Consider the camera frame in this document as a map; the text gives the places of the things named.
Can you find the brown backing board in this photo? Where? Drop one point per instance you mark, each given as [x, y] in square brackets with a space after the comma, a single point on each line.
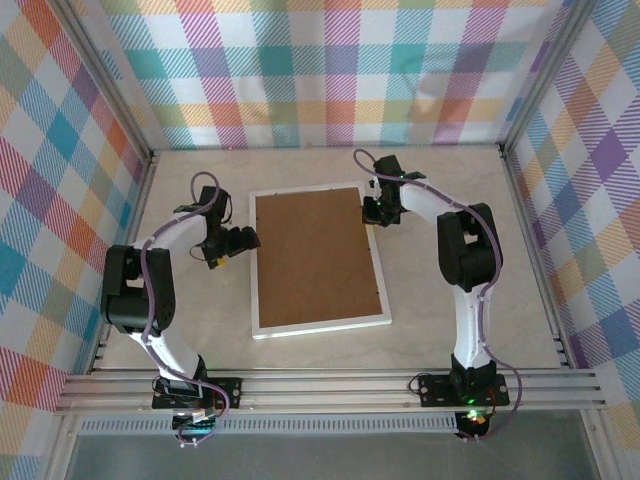
[315, 260]

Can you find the white picture frame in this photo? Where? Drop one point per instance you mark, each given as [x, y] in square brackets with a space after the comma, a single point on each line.
[320, 327]

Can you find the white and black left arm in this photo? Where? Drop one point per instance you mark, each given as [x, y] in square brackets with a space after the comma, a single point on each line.
[175, 232]

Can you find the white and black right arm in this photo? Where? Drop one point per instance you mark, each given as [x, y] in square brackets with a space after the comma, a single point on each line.
[425, 200]

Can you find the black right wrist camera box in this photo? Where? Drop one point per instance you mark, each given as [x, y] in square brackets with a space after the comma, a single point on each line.
[375, 212]

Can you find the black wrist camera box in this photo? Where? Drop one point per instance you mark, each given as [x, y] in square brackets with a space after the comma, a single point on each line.
[246, 240]
[375, 212]

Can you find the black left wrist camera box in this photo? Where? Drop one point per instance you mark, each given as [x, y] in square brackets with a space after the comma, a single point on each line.
[246, 240]

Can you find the aluminium table side rail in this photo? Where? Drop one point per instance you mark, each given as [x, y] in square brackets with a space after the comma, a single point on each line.
[548, 300]
[137, 200]

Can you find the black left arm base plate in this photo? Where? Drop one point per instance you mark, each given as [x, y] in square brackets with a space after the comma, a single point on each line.
[225, 390]

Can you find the aluminium mounting rail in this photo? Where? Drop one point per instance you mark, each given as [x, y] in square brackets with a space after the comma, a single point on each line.
[325, 390]

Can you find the aluminium corner post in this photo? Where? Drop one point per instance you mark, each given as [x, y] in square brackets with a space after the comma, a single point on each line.
[539, 75]
[115, 85]

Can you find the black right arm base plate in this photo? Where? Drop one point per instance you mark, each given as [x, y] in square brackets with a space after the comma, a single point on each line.
[440, 390]

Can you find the aluminium frame leg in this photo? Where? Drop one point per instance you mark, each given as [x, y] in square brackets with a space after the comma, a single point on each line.
[600, 450]
[62, 450]

